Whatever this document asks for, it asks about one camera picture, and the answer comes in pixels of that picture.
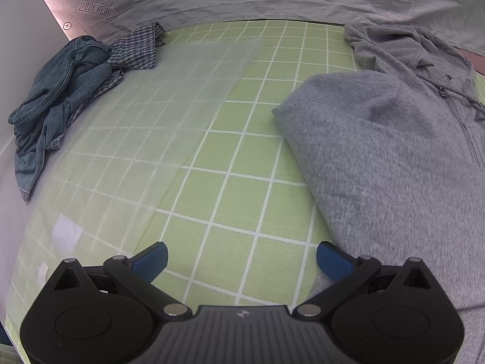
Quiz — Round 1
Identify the grey zip hoodie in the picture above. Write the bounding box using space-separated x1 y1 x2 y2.
273 23 484 363

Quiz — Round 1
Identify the large white paper label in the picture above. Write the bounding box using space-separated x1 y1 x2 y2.
51 214 83 257

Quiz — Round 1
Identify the small white paper label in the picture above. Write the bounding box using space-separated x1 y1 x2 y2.
37 262 49 286

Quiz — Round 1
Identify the green grid cutting mat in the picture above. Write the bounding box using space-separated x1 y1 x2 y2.
5 20 485 349

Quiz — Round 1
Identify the blue denim garment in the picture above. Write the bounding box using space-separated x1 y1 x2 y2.
8 35 112 201

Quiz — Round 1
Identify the checkered plaid shirt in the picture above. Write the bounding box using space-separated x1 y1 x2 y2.
67 22 165 126

